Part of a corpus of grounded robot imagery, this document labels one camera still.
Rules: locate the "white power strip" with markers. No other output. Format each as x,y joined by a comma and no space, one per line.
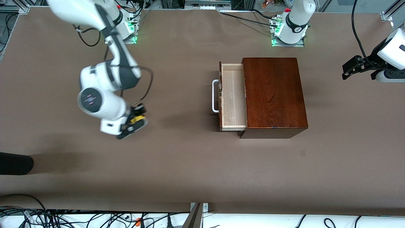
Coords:
207,4

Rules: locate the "aluminium frame profile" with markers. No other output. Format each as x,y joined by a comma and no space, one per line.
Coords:
390,11

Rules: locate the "yellow cube block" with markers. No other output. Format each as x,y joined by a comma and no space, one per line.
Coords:
138,119

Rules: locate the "dark wooden cabinet box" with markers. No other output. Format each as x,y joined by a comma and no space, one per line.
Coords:
275,95

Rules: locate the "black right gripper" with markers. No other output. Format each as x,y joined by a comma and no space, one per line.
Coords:
138,111

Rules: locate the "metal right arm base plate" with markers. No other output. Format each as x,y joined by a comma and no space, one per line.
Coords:
131,39

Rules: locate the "black rounded object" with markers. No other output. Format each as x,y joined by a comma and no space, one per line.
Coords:
15,163

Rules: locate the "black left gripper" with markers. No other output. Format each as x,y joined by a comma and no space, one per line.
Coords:
376,57

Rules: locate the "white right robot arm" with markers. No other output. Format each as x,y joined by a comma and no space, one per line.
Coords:
101,98

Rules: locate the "metal table bracket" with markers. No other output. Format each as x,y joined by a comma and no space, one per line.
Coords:
194,217

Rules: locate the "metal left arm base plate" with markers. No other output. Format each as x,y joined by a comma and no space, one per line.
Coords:
278,44

